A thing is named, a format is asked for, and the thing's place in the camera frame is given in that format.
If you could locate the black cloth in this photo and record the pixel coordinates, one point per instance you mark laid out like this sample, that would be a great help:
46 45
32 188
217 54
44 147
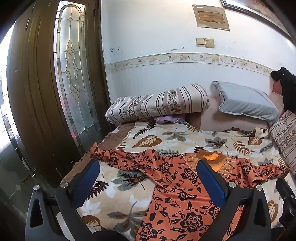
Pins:
288 88

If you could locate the purple cloth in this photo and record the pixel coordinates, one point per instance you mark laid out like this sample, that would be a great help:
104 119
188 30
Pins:
168 119

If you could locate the pink padded headboard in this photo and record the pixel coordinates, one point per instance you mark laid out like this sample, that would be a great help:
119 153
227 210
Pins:
212 119

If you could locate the brown quilted bed cover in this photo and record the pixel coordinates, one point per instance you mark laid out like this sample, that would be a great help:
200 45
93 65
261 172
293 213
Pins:
111 141

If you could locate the wooden door with glass panel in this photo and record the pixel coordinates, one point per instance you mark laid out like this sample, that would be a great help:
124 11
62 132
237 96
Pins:
39 92

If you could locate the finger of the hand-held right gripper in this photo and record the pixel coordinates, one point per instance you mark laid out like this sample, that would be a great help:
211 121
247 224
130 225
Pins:
286 199

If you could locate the beige wall switch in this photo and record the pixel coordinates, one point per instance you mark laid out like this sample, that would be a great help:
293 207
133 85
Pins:
200 42
209 43

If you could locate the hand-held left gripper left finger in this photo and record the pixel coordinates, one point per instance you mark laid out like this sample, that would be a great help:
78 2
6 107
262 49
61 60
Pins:
91 172

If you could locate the striped bolster pillow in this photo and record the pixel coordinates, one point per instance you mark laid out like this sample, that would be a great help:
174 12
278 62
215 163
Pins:
157 104

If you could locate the leaf print blanket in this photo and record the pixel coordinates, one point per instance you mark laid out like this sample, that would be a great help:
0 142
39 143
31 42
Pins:
161 136

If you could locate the orange floral garment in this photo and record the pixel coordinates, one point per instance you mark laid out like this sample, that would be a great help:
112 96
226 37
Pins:
175 185

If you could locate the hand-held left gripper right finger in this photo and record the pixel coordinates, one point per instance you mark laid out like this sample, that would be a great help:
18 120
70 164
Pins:
212 179

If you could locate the grey pillow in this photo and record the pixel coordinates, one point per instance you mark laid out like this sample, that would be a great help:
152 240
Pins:
245 102

